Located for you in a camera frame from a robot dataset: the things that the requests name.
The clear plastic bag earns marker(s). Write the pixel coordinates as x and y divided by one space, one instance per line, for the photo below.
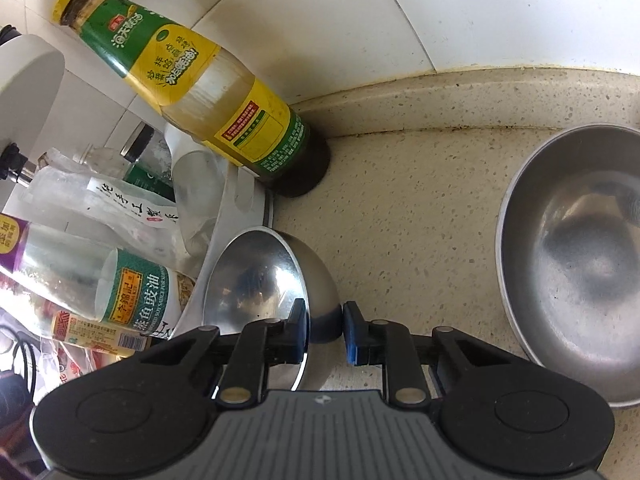
71 347

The white rotating spice rack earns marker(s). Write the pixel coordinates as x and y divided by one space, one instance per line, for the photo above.
31 74

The small steel bowl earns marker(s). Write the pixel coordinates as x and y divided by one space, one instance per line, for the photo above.
258 277

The clear liquor bottle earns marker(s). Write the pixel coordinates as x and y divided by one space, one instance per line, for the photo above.
145 223

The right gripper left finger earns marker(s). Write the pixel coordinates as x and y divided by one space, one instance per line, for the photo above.
248 356

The fish soy sauce bottle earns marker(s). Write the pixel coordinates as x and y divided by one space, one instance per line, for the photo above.
98 282

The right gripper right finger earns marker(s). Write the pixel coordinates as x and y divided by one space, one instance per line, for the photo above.
390 346

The green yellow oil bottle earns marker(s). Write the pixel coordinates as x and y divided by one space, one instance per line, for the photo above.
203 90

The large steel bowl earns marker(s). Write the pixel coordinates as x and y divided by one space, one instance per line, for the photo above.
567 258

